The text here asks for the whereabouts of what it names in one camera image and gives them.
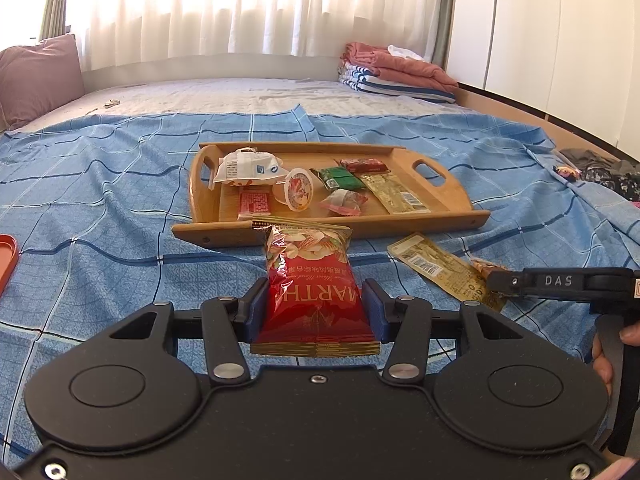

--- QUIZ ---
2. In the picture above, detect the yellow packet with white label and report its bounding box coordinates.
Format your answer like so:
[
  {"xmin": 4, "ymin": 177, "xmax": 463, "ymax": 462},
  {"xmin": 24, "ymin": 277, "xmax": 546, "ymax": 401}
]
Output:
[{"xmin": 387, "ymin": 232, "xmax": 507, "ymax": 312}]

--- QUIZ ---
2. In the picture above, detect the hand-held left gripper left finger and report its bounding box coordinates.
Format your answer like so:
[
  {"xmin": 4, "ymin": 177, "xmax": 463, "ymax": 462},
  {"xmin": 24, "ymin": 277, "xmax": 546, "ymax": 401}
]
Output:
[{"xmin": 107, "ymin": 277, "xmax": 270, "ymax": 387}]

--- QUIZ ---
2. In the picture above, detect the green snack packet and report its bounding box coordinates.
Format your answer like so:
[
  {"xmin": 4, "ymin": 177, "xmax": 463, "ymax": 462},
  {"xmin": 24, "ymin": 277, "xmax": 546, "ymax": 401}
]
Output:
[{"xmin": 309, "ymin": 165, "xmax": 369, "ymax": 191}]

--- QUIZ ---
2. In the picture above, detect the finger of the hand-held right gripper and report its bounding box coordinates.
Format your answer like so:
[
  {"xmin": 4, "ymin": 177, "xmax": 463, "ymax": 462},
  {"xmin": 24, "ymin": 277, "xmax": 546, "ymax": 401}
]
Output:
[{"xmin": 486, "ymin": 269, "xmax": 527, "ymax": 300}]

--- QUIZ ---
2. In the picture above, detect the purple pillow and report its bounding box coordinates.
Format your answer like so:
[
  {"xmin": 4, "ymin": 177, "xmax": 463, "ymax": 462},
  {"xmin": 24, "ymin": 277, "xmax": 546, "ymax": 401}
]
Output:
[{"xmin": 0, "ymin": 34, "xmax": 85, "ymax": 134}]

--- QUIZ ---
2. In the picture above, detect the brown snack packet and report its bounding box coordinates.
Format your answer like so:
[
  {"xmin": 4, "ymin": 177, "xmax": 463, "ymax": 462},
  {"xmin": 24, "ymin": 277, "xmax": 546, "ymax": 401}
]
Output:
[{"xmin": 470, "ymin": 257, "xmax": 502, "ymax": 281}]

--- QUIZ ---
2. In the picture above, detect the folded pink blanket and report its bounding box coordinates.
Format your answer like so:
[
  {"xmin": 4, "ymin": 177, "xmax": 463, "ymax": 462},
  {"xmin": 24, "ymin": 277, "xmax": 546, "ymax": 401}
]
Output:
[{"xmin": 342, "ymin": 41, "xmax": 459, "ymax": 92}]

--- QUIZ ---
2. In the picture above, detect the red nut packet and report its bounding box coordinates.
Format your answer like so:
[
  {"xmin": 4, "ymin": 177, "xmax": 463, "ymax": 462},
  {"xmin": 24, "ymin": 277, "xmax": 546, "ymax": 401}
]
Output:
[{"xmin": 250, "ymin": 220, "xmax": 381, "ymax": 358}]

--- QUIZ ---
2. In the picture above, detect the dark patterned clothing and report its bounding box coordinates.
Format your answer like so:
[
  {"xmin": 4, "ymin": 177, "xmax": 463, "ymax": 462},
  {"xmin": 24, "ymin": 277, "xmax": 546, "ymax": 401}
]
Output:
[{"xmin": 559, "ymin": 148, "xmax": 640, "ymax": 202}]

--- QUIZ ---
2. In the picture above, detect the small red snack packet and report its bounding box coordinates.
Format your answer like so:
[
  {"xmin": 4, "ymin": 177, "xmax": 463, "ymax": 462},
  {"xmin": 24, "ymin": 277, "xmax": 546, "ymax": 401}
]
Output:
[{"xmin": 339, "ymin": 157, "xmax": 389, "ymax": 174}]

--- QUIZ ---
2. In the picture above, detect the folded blue striped towel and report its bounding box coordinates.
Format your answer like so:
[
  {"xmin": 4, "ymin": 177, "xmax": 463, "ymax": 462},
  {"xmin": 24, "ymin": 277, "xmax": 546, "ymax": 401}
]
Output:
[{"xmin": 337, "ymin": 62, "xmax": 457, "ymax": 105}]

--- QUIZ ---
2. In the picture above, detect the jelly cup with red lid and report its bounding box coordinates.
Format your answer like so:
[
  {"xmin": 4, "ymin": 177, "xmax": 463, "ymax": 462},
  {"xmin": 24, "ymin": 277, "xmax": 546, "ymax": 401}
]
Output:
[{"xmin": 272, "ymin": 167, "xmax": 317, "ymax": 210}]

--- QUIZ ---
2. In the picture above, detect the white sheer curtain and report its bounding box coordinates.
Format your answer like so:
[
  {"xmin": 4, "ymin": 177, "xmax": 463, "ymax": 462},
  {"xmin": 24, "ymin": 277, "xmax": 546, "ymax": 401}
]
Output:
[{"xmin": 74, "ymin": 0, "xmax": 447, "ymax": 74}]

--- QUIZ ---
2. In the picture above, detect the red white square packet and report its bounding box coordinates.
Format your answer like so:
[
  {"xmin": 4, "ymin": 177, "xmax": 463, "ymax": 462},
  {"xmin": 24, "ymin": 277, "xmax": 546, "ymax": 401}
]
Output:
[{"xmin": 238, "ymin": 189, "xmax": 274, "ymax": 221}]

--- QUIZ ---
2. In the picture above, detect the blue checked bed sheet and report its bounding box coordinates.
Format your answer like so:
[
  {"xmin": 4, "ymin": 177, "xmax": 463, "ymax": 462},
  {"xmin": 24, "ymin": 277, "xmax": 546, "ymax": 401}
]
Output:
[{"xmin": 0, "ymin": 104, "xmax": 640, "ymax": 378}]

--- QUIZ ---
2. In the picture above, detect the pale mattress cover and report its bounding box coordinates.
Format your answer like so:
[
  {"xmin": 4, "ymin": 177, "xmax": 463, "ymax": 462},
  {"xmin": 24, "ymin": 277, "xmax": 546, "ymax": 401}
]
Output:
[{"xmin": 4, "ymin": 78, "xmax": 502, "ymax": 134}]

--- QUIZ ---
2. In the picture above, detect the pink white snack packet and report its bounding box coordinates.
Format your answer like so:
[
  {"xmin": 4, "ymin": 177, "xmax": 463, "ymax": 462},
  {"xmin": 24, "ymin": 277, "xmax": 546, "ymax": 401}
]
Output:
[{"xmin": 319, "ymin": 188, "xmax": 369, "ymax": 217}]

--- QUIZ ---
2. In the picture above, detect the wooden bed frame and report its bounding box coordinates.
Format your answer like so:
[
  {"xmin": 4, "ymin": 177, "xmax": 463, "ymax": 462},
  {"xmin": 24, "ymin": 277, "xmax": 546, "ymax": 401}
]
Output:
[{"xmin": 454, "ymin": 81, "xmax": 640, "ymax": 162}]

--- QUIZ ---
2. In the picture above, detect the person's right hand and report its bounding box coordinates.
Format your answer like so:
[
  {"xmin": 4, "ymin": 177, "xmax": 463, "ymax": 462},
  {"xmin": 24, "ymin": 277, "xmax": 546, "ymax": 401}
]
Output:
[{"xmin": 591, "ymin": 324, "xmax": 640, "ymax": 397}]

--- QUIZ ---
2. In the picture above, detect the wooden tray with handles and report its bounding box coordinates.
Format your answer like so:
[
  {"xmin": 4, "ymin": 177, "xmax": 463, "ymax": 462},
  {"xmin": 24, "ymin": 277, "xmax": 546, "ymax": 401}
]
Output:
[{"xmin": 171, "ymin": 142, "xmax": 492, "ymax": 249}]

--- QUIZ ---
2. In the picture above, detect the olive yellow packet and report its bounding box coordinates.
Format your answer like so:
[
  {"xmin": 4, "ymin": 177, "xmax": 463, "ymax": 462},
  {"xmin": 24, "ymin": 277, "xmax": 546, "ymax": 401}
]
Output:
[{"xmin": 358, "ymin": 172, "xmax": 431, "ymax": 215}]

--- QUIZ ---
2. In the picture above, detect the grey green curtain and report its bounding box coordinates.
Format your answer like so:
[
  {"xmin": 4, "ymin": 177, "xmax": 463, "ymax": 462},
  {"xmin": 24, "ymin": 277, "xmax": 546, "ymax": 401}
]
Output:
[{"xmin": 429, "ymin": 0, "xmax": 459, "ymax": 70}]

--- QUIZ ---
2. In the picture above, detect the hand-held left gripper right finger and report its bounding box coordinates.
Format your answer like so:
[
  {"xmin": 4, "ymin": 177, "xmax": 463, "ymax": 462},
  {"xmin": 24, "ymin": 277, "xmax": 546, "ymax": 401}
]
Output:
[{"xmin": 361, "ymin": 279, "xmax": 527, "ymax": 387}]

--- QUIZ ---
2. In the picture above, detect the white folded cloth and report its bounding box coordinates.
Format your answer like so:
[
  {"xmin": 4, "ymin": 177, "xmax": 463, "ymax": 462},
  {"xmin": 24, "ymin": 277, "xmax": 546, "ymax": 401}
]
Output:
[{"xmin": 387, "ymin": 44, "xmax": 426, "ymax": 61}]

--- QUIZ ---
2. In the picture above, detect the orange plastic tray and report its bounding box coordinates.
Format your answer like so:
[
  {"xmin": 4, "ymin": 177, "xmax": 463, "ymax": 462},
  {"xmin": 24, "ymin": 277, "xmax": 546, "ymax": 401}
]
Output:
[{"xmin": 0, "ymin": 233, "xmax": 20, "ymax": 297}]

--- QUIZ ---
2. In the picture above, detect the white wardrobe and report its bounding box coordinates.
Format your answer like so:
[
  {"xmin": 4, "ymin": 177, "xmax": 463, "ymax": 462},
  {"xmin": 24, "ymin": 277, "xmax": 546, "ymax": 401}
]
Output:
[{"xmin": 444, "ymin": 0, "xmax": 640, "ymax": 154}]

